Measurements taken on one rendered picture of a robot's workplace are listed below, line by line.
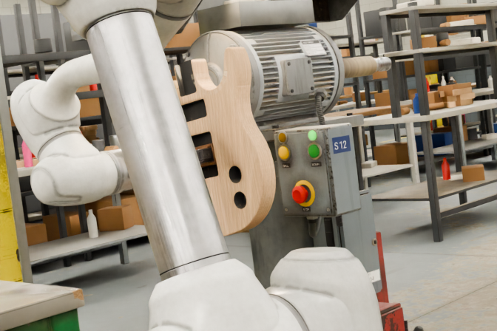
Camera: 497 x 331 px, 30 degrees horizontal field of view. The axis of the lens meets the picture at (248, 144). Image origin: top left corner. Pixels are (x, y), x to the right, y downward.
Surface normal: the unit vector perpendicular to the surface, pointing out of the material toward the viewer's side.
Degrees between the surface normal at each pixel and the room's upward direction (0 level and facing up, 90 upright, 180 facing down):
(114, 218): 90
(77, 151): 45
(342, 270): 58
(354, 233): 90
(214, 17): 90
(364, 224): 90
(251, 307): 67
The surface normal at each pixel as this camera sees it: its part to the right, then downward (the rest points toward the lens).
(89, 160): 0.52, -0.62
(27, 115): -0.66, 0.11
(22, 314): 0.71, -0.05
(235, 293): 0.51, -0.37
